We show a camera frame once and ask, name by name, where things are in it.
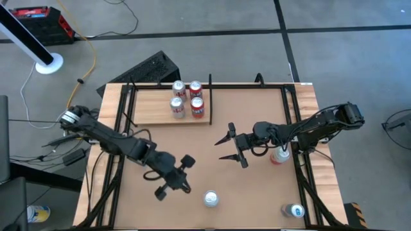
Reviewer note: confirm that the wooden shelf board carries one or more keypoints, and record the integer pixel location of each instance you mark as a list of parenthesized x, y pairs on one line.
[(151, 107)]

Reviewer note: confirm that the blue silver Red Bull can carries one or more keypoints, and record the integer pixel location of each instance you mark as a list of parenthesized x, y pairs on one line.
[(295, 211)]

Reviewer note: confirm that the yellow black striped block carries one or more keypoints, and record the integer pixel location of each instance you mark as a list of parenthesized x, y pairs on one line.
[(355, 215)]

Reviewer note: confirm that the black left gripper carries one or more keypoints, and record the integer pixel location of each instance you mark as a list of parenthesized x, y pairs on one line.
[(175, 179)]

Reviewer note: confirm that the black power adapter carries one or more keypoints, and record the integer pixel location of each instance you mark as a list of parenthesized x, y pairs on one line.
[(74, 156)]

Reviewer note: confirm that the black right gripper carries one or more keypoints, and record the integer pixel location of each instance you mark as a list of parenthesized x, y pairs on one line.
[(244, 142)]

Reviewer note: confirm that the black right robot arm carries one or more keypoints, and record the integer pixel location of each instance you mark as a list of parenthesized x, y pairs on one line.
[(314, 123)]

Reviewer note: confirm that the red Fanta can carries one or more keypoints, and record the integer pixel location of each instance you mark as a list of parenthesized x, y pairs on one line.
[(195, 88), (197, 109)]

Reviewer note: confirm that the white black floor pole stand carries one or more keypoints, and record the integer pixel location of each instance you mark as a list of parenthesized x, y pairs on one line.
[(49, 65)]

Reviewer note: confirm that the red black tool case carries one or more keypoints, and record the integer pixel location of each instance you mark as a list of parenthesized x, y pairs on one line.
[(45, 29)]

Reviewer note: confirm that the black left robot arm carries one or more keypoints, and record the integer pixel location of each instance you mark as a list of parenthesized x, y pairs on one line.
[(106, 136)]

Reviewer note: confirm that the black table base beam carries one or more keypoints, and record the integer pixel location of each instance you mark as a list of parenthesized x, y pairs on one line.
[(45, 178)]

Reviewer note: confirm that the silver Diet Coke can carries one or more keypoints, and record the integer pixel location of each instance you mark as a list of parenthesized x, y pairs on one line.
[(177, 109), (179, 88)]

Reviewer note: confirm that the black box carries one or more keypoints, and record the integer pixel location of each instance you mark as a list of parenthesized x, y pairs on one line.
[(13, 205)]

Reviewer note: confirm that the yellow white container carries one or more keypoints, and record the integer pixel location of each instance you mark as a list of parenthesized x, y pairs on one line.
[(38, 213)]

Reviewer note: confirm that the grey stand foot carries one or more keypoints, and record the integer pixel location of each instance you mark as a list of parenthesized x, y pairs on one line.
[(399, 123)]

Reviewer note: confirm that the black metal shelf frame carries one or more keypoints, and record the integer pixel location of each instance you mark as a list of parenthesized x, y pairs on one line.
[(210, 106)]

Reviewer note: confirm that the black aluminium table frame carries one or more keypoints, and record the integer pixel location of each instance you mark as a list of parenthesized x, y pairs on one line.
[(237, 86)]

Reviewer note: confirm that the grey cabinet panel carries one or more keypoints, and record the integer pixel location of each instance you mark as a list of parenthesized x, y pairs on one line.
[(4, 138)]

